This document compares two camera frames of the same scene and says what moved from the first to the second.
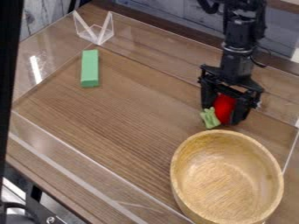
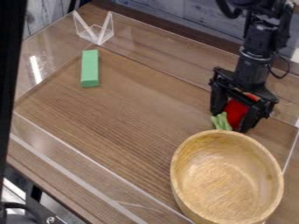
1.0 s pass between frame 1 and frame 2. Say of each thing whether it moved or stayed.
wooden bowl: stayed
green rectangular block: stayed
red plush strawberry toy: moved
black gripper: moved
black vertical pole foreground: stayed
